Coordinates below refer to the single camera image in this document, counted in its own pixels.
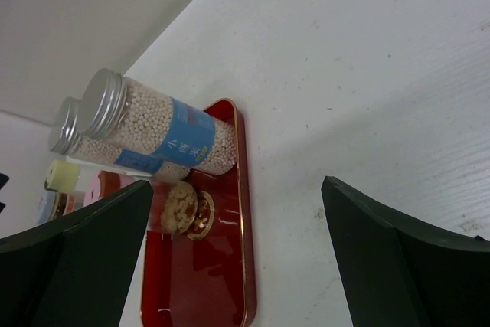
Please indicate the yellow cap bottle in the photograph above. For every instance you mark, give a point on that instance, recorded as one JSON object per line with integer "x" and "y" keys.
{"x": 67, "y": 177}

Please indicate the tall jar blue label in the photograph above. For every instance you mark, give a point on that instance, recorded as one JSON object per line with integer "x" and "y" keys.
{"x": 64, "y": 139}
{"x": 123, "y": 112}

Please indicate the short jar white lid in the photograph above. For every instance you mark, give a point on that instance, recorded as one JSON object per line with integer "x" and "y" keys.
{"x": 54, "y": 204}

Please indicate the red lacquer tray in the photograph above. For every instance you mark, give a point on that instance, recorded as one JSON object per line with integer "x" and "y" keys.
{"x": 206, "y": 277}

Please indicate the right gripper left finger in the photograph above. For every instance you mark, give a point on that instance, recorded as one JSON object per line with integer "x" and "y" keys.
{"x": 75, "y": 270}

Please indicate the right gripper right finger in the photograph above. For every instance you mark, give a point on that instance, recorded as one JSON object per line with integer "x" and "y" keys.
{"x": 397, "y": 270}

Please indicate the pink cap bottle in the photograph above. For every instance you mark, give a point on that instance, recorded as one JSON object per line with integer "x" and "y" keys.
{"x": 174, "y": 204}

